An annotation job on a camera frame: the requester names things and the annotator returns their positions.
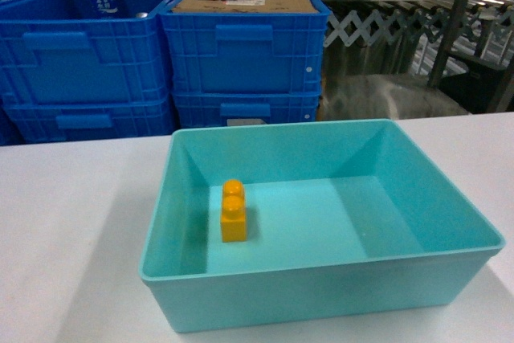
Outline yellow two-stud toy block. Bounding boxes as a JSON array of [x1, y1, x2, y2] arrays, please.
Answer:
[[220, 179, 247, 243]]

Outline lower right blue crate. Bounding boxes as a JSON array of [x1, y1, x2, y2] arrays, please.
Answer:
[[172, 92, 320, 129]]

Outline blue crate with cardboard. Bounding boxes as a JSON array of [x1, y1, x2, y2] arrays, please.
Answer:
[[159, 0, 330, 94]]

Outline light teal plastic bin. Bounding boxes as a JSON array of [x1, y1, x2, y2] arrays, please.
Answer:
[[139, 120, 504, 333]]

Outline brown cardboard sheet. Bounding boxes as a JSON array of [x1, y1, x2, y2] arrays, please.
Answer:
[[171, 0, 317, 14]]

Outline grey expandable roller conveyor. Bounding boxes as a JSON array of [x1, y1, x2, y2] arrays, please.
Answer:
[[324, 0, 513, 48]]

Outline blue crate with bottle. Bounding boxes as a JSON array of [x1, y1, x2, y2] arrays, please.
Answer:
[[1, 0, 172, 106]]

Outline lower middle blue crate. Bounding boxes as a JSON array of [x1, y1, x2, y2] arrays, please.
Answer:
[[5, 96, 177, 144]]

